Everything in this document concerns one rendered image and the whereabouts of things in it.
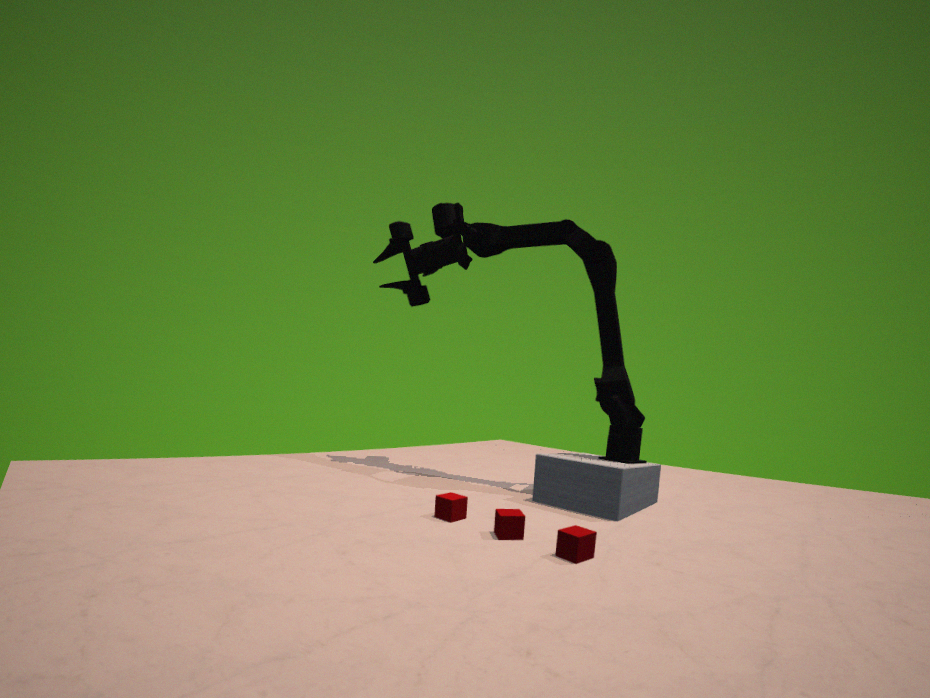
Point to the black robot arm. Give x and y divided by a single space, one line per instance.
614 391

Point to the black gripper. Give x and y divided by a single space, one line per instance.
418 260

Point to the red cube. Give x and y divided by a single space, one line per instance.
509 524
576 544
451 507

